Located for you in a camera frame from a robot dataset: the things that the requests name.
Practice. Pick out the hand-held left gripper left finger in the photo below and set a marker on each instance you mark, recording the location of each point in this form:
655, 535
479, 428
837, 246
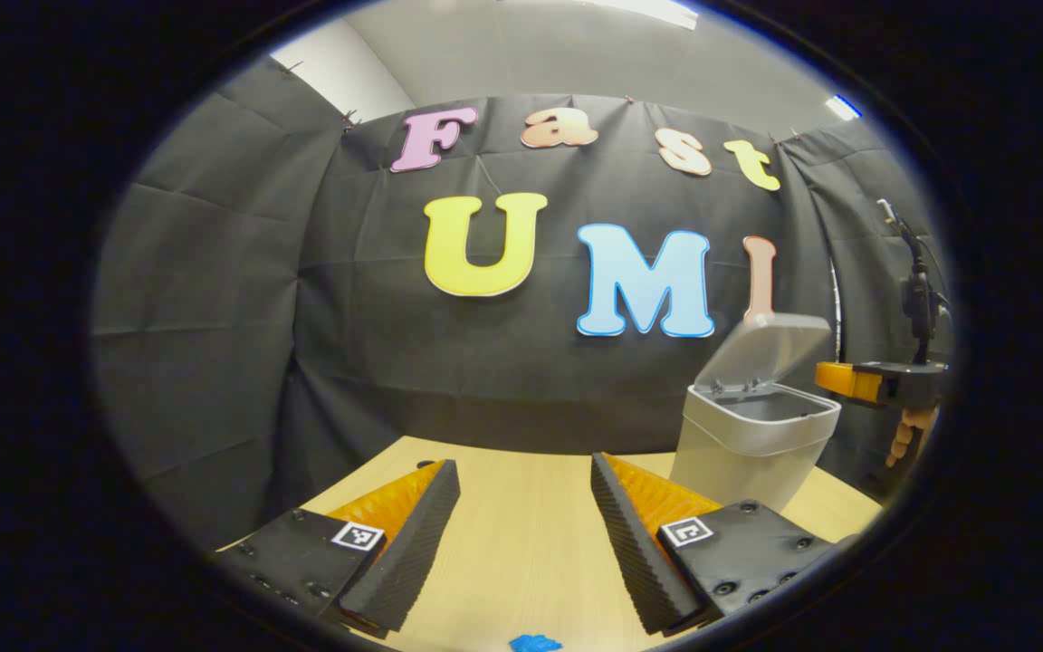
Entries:
413, 543

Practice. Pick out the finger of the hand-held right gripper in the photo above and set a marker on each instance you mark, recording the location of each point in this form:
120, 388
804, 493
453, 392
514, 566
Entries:
852, 380

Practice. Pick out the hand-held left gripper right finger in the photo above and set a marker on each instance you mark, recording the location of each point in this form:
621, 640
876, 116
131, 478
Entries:
635, 552

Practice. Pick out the grey desktop garbage bin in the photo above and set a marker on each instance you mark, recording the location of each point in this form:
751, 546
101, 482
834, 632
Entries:
739, 453

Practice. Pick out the blue paper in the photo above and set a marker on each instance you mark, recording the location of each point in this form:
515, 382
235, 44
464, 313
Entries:
535, 644

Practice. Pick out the wooden desktop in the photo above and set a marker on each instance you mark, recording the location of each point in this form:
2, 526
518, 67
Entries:
521, 543

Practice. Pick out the small ceiling light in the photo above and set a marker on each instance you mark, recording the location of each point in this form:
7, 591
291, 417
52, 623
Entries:
844, 107

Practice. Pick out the black backdrop cloth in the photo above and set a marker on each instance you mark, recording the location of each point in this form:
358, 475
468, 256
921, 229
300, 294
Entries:
214, 299

